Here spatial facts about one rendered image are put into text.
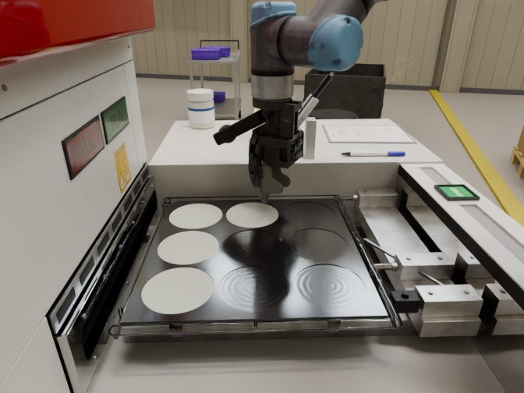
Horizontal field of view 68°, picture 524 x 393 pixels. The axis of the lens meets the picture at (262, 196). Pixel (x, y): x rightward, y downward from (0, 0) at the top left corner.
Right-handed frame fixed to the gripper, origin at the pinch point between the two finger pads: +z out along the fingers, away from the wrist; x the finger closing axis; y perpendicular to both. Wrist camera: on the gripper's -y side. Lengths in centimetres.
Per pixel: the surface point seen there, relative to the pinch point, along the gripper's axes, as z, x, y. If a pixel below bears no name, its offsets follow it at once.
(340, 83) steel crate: 30, 307, -75
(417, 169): -4.7, 17.3, 27.0
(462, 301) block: 0.6, -14.9, 37.7
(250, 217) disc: 1.3, -6.9, 1.1
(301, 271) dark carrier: 1.4, -17.8, 16.0
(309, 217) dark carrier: 1.4, -1.3, 11.0
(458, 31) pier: -1, 652, 3
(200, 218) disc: 1.3, -11.4, -7.1
